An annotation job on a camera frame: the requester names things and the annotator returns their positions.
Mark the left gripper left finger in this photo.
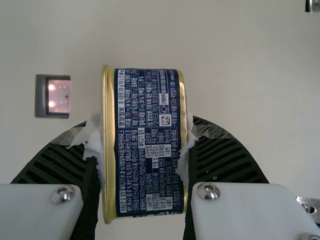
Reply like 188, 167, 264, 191
0, 112, 105, 240

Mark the rectangular tin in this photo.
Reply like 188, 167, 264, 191
100, 64, 189, 225

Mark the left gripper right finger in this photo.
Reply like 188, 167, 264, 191
176, 112, 320, 240

